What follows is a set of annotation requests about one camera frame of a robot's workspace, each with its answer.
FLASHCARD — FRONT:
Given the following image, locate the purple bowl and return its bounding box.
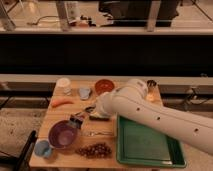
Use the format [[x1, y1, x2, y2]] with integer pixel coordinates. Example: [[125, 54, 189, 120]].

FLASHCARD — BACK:
[[48, 120, 78, 149]]

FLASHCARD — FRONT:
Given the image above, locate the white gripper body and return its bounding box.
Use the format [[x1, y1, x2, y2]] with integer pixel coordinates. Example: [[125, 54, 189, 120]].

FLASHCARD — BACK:
[[91, 100, 103, 118]]

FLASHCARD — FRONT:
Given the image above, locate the bunch of dark grapes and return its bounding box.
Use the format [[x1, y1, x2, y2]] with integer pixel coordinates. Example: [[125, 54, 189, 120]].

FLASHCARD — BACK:
[[76, 142, 112, 158]]

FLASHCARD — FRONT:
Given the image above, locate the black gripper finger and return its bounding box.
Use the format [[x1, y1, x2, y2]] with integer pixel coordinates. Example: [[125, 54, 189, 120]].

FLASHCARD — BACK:
[[85, 106, 96, 113]]

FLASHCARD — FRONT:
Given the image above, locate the black chair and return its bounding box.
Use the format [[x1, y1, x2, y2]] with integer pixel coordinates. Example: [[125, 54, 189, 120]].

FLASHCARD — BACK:
[[0, 130, 37, 171]]

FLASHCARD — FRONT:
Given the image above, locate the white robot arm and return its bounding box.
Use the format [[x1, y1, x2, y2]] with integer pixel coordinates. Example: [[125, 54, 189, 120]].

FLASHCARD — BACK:
[[92, 79, 213, 155]]

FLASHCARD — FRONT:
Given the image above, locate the black dish brush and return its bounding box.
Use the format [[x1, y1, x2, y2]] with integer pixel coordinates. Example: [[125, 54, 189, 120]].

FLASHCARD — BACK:
[[69, 112, 87, 129]]

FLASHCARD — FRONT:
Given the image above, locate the silver fork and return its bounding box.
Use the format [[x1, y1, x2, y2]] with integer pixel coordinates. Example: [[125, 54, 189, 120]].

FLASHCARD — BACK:
[[81, 131, 114, 136]]

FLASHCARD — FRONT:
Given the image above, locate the small metal cup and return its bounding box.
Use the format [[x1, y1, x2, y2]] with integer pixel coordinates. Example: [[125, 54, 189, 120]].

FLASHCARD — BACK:
[[147, 80, 157, 92]]

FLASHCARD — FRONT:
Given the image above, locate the black rectangular block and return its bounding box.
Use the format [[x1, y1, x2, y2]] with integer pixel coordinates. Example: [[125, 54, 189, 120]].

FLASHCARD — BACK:
[[89, 116, 110, 121]]

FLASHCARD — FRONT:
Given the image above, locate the orange carrot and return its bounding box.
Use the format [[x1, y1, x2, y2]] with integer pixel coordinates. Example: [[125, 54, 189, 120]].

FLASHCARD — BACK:
[[51, 99, 73, 108]]

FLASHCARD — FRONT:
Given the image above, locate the green plastic tray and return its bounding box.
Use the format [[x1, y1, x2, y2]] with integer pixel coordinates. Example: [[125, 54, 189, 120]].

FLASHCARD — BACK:
[[116, 116, 186, 168]]

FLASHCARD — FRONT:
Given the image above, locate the light blue cup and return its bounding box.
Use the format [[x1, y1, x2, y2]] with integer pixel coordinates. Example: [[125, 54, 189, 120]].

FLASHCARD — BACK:
[[34, 140, 52, 158]]

